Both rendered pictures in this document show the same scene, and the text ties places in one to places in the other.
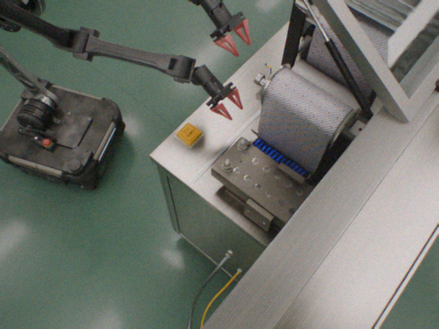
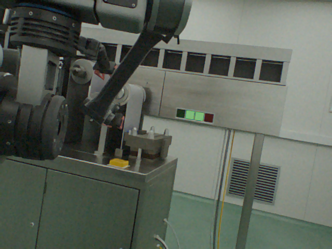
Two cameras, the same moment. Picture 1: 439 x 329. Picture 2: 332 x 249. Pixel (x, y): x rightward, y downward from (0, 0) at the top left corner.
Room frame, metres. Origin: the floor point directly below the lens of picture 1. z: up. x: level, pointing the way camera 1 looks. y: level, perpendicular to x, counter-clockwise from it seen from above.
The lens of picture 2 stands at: (1.30, 1.52, 1.22)
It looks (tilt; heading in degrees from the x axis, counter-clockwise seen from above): 3 degrees down; 246
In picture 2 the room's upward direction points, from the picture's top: 9 degrees clockwise
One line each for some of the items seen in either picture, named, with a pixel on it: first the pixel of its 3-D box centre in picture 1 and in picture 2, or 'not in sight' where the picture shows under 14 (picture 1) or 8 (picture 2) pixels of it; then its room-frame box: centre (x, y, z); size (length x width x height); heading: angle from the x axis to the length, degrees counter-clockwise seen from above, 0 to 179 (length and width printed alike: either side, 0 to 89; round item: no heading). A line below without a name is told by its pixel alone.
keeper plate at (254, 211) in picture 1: (258, 216); (165, 148); (0.51, -0.13, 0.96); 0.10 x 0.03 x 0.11; 51
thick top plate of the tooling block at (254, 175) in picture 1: (272, 189); (151, 140); (0.59, -0.18, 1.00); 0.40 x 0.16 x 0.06; 51
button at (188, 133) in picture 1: (188, 133); (119, 163); (0.86, 0.11, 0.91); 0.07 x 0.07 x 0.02; 51
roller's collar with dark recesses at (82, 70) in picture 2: (319, 15); (79, 71); (1.04, -0.31, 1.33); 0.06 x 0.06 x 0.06; 51
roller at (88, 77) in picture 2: not in sight; (92, 74); (0.95, -0.43, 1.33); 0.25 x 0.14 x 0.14; 51
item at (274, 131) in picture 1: (289, 142); (133, 118); (0.71, -0.23, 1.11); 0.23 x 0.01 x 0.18; 51
